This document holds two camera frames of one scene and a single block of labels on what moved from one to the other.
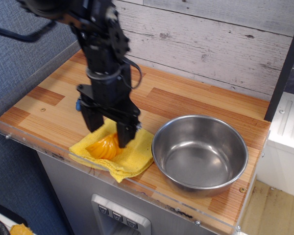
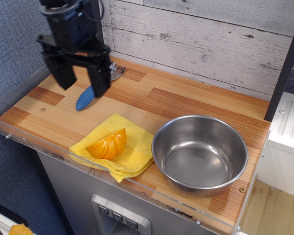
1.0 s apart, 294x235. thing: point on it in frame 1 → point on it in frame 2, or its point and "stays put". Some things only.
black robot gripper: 110,92 → 77,35
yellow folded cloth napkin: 137,155 stays put
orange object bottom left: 20,229 stays put
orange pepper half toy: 107,148 stays put
